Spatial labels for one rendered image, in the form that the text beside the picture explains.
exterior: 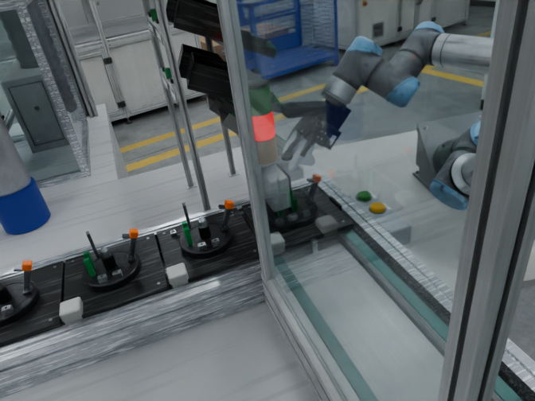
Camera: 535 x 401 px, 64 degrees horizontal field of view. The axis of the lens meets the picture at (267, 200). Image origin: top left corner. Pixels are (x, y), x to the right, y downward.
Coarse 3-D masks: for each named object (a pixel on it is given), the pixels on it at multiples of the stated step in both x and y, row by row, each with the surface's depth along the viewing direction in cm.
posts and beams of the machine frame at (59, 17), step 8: (56, 0) 213; (56, 8) 216; (56, 16) 216; (64, 24) 219; (64, 32) 222; (64, 40) 222; (72, 48) 225; (72, 56) 228; (72, 64) 229; (80, 64) 231; (80, 72) 232; (80, 80) 234; (80, 88) 236; (88, 88) 237; (88, 96) 239; (88, 104) 241; (88, 112) 243; (96, 112) 245
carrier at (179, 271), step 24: (216, 216) 123; (240, 216) 122; (168, 240) 116; (192, 240) 111; (216, 240) 108; (240, 240) 112; (168, 264) 108; (192, 264) 106; (216, 264) 105; (240, 264) 106
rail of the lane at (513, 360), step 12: (516, 348) 77; (504, 360) 75; (516, 360) 76; (528, 360) 75; (504, 372) 77; (516, 372) 73; (528, 372) 74; (516, 384) 74; (528, 384) 71; (528, 396) 72
